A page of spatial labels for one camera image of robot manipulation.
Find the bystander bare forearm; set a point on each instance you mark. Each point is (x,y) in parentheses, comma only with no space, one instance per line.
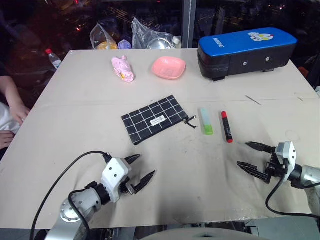
(8,90)

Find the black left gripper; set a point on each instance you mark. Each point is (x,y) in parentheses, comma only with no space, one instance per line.
(130,188)

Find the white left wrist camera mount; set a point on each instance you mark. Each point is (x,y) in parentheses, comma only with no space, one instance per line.
(115,171)

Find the grey metal post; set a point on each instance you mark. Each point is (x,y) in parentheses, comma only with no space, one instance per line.
(189,22)

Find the grey rounded robot body shape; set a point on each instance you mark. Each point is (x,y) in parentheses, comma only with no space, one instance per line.
(195,235)

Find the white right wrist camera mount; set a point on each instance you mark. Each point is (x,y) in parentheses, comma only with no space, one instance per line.
(290,152)

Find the bystander bare hand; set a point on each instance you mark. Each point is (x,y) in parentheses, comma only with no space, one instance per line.
(21,111)
(6,138)

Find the blue black padded box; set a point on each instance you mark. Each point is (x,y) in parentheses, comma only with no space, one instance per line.
(240,50)

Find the clear plastic bag with food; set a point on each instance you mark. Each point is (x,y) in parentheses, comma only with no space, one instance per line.
(105,40)

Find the shiny metal bowl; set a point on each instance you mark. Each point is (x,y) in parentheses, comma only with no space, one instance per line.
(160,43)

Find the pink folded plastic bag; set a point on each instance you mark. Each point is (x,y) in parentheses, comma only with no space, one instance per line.
(123,68)

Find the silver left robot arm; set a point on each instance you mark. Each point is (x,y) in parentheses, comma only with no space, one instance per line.
(82,200)

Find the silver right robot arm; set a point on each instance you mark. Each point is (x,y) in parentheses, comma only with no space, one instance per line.
(308,175)

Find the green eraser stick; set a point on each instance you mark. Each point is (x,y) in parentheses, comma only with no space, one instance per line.
(206,122)

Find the pink plastic bowl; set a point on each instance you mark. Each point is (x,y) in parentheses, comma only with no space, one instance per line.
(168,67)

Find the white bystander garment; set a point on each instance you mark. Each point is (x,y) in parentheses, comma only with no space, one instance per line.
(6,120)

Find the clear bag with metal bowl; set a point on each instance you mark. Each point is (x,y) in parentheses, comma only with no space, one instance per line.
(145,32)

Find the red-capped plastic bottle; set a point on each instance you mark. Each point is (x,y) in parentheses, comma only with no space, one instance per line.
(53,58)

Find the black grid pencil pouch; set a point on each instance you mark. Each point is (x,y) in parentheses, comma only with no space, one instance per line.
(155,117)

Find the red black marker pen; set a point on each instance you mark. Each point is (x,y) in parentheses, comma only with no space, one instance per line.
(227,127)

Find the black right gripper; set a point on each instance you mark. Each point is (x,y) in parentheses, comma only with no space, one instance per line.
(275,167)

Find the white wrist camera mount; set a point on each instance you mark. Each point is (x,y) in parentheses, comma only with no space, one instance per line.
(290,152)
(115,171)

